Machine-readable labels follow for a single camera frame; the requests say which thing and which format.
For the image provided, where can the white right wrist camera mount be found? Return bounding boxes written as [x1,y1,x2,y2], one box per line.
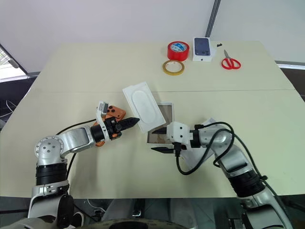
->
[166,121,194,144]

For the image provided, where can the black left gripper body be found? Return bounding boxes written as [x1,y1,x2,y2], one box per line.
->
[106,118,123,142]

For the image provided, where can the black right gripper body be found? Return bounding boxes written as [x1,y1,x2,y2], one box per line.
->
[171,142,188,152]

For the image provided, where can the white printed phone box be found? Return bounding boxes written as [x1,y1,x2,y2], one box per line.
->
[192,36,217,63]

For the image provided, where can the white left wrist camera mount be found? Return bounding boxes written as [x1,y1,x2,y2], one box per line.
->
[95,101,113,142]

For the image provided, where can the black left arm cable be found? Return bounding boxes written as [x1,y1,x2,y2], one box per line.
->
[55,119,99,183]

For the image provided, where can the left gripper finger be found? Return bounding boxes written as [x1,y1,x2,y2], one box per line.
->
[121,120,140,132]
[120,117,140,126]

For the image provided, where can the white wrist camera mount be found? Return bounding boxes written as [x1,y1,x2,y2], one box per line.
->
[166,121,194,144]
[95,101,113,142]

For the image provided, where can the red tape roll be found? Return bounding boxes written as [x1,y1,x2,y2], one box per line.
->
[167,41,191,61]

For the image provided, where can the yellow tape roll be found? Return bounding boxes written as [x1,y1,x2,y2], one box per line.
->
[162,59,185,77]

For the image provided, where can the white cable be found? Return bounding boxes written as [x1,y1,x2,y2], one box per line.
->
[5,99,15,113]

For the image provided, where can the white box lid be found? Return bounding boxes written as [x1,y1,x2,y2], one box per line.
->
[122,81,167,134]

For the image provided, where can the grey window frame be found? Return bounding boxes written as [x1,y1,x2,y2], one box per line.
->
[0,42,41,83]

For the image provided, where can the grey wall strip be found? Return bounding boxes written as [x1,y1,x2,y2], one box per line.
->
[205,0,222,38]

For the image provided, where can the white box base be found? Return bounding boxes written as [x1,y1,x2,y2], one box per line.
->
[145,102,174,147]

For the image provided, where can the red handled scissors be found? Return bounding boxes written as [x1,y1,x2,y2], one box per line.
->
[221,49,242,71]

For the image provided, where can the white paper sheet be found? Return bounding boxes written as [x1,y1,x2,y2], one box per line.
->
[181,117,230,171]

